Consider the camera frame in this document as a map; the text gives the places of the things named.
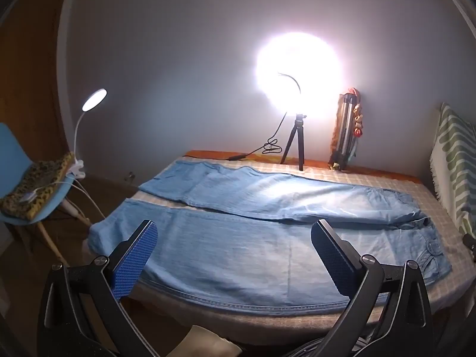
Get beige cloth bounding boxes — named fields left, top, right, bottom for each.
left=178, top=325, right=242, bottom=357

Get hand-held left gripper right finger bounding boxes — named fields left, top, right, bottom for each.
left=310, top=219, right=436, bottom=357

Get black gooseneck phone holder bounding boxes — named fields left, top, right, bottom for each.
left=277, top=72, right=302, bottom=93

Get beige plaid blanket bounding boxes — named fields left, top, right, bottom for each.
left=85, top=156, right=476, bottom=343

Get white ring light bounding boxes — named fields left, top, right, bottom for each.
left=255, top=33, right=343, bottom=114

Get orange bed sheet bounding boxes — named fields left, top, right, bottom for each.
left=184, top=151, right=425, bottom=184

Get brown wooden door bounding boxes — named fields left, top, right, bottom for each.
left=0, top=0, right=71, bottom=164

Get white cable with plug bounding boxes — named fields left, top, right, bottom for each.
left=20, top=179, right=107, bottom=219

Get green white striped pillow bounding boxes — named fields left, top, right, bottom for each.
left=429, top=102, right=476, bottom=239

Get blue denim pants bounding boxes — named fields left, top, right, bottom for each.
left=88, top=161, right=452, bottom=315

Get colourful patterned scarf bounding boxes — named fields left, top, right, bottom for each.
left=347, top=87, right=366, bottom=140

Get black mini tripod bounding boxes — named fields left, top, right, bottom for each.
left=280, top=113, right=307, bottom=172

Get folded silver tripod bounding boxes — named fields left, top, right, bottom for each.
left=329, top=93, right=359, bottom=172

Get black ring light cable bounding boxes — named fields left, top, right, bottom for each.
left=227, top=112, right=289, bottom=161

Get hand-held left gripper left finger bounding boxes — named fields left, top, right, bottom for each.
left=37, top=220, right=159, bottom=357

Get light blue chair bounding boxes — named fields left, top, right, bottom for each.
left=0, top=123, right=92, bottom=264

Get leopard print cushion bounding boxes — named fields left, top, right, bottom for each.
left=0, top=152, right=75, bottom=220

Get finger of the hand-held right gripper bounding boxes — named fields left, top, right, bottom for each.
left=463, top=232, right=476, bottom=263

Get white clip lamp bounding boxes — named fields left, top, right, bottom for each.
left=61, top=88, right=108, bottom=179

